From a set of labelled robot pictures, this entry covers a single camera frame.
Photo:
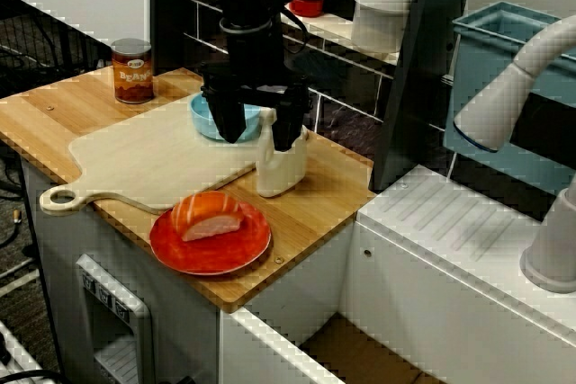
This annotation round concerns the red round plate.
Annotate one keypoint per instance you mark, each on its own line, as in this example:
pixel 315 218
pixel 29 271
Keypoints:
pixel 216 253

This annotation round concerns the small tan floor plug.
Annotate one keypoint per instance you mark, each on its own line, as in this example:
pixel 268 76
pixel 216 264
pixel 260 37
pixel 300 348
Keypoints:
pixel 17 214

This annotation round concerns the white plastic detergent bottle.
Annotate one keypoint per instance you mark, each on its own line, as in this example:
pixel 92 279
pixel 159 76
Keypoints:
pixel 279 172

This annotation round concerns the teal plastic bin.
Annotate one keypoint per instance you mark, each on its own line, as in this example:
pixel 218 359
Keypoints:
pixel 486 42

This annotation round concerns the white tiled shelf ledge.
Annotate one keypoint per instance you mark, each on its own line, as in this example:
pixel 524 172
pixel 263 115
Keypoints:
pixel 333 26

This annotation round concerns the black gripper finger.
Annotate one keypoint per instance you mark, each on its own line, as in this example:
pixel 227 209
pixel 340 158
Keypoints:
pixel 229 121
pixel 290 123

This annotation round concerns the salmon nigiri sushi toy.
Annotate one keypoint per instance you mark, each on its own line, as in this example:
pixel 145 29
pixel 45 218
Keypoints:
pixel 202 206

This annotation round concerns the orange beans can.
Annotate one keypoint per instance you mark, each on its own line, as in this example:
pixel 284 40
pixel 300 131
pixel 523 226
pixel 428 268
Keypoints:
pixel 130 83

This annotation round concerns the dark grey upright panel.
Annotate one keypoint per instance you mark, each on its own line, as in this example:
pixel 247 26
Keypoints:
pixel 414 87

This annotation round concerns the grey toy faucet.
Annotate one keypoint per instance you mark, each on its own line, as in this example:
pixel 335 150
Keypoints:
pixel 495 96

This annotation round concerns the white lidded container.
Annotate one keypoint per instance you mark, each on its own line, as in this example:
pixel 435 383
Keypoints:
pixel 380 20

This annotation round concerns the light blue bowl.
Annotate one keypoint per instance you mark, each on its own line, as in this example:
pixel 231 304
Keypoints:
pixel 200 118

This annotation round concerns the white toy kitchen cabinet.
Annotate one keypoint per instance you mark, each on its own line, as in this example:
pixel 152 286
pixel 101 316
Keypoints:
pixel 189 325

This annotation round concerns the white toy sink unit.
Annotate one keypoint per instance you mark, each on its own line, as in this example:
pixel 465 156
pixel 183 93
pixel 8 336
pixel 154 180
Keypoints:
pixel 450 276

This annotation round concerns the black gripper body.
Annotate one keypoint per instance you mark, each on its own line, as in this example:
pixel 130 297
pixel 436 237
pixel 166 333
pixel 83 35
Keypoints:
pixel 254 65

